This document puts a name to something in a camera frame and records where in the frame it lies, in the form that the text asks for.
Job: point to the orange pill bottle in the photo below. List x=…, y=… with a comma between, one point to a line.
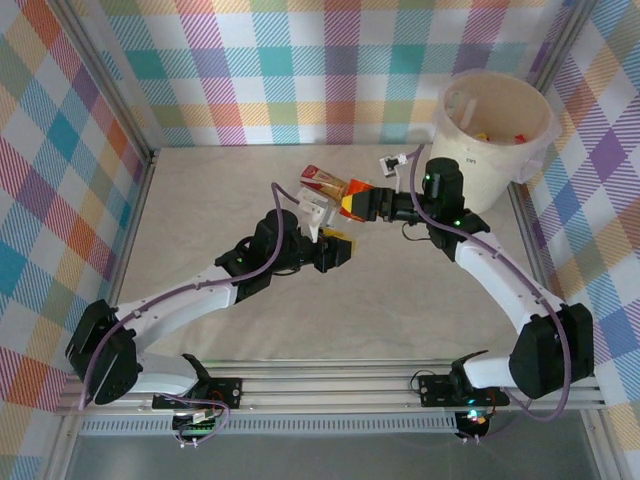
x=360, y=187

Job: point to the cream plastic bin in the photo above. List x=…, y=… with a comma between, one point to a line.
x=480, y=180

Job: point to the small amber yellow bottle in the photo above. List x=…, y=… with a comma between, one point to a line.
x=482, y=135

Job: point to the clear bottle with orange cap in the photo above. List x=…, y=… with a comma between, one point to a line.
x=520, y=136

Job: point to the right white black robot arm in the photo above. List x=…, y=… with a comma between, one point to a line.
x=500, y=275

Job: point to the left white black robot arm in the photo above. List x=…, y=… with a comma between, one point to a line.
x=175, y=305

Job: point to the clear plastic bin liner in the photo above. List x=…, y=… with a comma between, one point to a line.
x=532, y=160

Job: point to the red gold foil packet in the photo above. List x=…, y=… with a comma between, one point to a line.
x=322, y=181

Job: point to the colourful checked cloth backdrop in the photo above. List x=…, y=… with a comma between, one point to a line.
x=300, y=75
x=610, y=225
x=45, y=200

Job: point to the grey metal sheet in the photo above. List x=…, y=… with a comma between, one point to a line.
x=325, y=457

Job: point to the controller board with lit LED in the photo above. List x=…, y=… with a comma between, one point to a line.
x=475, y=420

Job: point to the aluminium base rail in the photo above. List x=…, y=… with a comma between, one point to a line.
x=325, y=385

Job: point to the aluminium side rail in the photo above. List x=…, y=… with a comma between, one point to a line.
x=128, y=250
x=532, y=240

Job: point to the aluminium frame post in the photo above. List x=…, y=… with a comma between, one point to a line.
x=107, y=80
x=562, y=40

